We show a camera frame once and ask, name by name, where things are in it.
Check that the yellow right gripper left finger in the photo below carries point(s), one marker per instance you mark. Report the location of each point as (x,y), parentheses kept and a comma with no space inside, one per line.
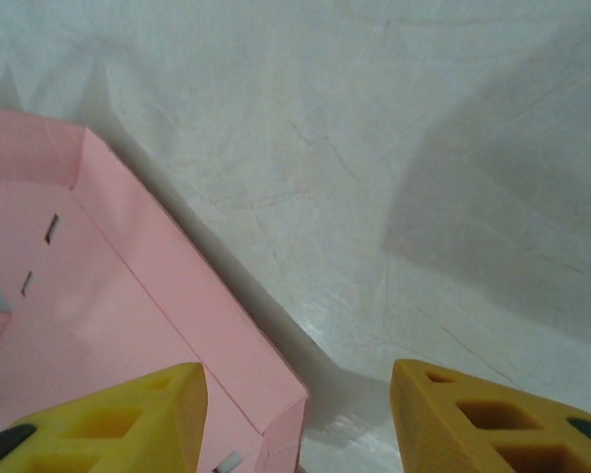
(103,433)

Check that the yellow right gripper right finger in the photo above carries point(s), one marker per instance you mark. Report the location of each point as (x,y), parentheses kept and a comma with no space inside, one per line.
(453,433)

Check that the pink cloth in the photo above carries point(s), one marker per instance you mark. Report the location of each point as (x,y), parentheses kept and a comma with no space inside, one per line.
(128,305)

